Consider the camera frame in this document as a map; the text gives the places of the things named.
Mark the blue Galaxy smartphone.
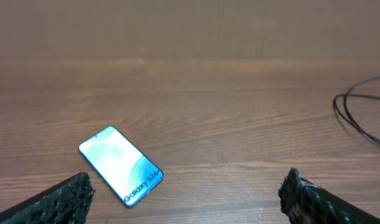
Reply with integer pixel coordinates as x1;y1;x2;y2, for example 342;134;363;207
78;126;164;208

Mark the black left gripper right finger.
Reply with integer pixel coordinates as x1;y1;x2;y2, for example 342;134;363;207
278;168;380;224

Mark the black charger cable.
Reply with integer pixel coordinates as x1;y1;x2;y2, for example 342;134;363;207
332;73;380;151

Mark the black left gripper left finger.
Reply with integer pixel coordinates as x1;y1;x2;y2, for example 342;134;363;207
0;172;95;224

